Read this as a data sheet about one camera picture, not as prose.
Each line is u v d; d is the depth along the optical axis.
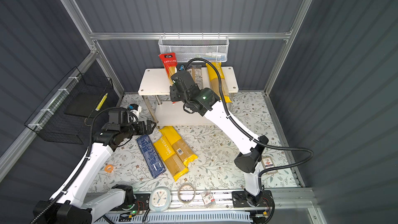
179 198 0.74
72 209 0.37
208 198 0.72
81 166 0.44
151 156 0.85
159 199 0.72
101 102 0.78
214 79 0.76
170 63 0.72
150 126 0.71
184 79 0.50
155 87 0.78
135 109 0.69
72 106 0.73
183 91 0.50
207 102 0.47
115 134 0.54
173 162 0.84
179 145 0.90
